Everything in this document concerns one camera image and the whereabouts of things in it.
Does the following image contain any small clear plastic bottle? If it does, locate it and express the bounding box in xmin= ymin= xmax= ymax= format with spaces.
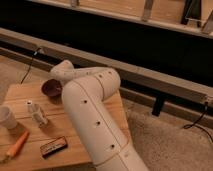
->
xmin=26 ymin=100 xmax=48 ymax=127

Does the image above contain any white paper cup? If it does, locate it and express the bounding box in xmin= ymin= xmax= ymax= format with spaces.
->
xmin=0 ymin=106 xmax=18 ymax=129

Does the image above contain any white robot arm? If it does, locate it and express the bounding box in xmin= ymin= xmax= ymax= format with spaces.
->
xmin=50 ymin=60 xmax=149 ymax=171

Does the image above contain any black rectangular box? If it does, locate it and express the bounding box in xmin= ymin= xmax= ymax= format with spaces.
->
xmin=40 ymin=137 xmax=68 ymax=158

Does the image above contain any dark brown bowl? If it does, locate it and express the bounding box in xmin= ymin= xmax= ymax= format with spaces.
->
xmin=41 ymin=79 xmax=62 ymax=97

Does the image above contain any black cable left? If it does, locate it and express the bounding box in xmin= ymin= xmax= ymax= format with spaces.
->
xmin=20 ymin=46 xmax=42 ymax=84

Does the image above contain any grey metal rail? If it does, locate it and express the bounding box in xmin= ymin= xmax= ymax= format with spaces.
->
xmin=0 ymin=28 xmax=213 ymax=107

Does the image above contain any black cable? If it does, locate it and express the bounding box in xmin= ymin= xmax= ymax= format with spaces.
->
xmin=182 ymin=101 xmax=213 ymax=144
xmin=20 ymin=46 xmax=42 ymax=84

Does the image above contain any black cable right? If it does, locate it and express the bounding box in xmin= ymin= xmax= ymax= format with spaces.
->
xmin=182 ymin=101 xmax=213 ymax=144

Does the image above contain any orange carrot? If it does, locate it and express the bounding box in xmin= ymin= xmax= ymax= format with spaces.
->
xmin=1 ymin=131 xmax=29 ymax=163

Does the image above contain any black rail bracket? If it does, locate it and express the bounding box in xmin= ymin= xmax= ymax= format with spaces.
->
xmin=152 ymin=96 xmax=165 ymax=116

